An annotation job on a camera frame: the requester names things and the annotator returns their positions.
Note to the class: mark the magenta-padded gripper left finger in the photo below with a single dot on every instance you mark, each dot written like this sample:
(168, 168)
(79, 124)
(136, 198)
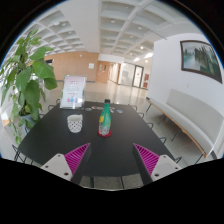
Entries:
(56, 166)

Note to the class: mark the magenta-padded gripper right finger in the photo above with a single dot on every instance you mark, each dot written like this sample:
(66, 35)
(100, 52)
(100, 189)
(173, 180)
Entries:
(165, 166)

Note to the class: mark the green plastic drink bottle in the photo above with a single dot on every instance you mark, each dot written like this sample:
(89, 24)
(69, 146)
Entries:
(105, 120)

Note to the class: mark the white mug with black dots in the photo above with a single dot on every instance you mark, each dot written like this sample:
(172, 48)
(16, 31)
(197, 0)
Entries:
(74, 125)

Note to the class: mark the long white wooden bench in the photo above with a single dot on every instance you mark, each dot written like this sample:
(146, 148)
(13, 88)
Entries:
(193, 116)

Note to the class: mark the small blue card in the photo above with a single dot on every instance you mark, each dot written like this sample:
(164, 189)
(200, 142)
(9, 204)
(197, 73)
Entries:
(119, 111)

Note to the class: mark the clear acrylic sign stand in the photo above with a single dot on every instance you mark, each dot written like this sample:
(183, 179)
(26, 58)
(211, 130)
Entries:
(73, 91)

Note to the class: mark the green leafy potted plant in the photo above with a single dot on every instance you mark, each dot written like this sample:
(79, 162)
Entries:
(31, 93)

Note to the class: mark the dark framed glass door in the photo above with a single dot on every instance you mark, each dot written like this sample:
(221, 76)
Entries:
(138, 76)

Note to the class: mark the dark framed landscape painting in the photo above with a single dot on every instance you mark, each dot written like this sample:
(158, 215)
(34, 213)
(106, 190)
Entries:
(200, 60)

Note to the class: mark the round ceiling lights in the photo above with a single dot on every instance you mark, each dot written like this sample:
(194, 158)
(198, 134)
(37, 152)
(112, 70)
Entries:
(112, 21)

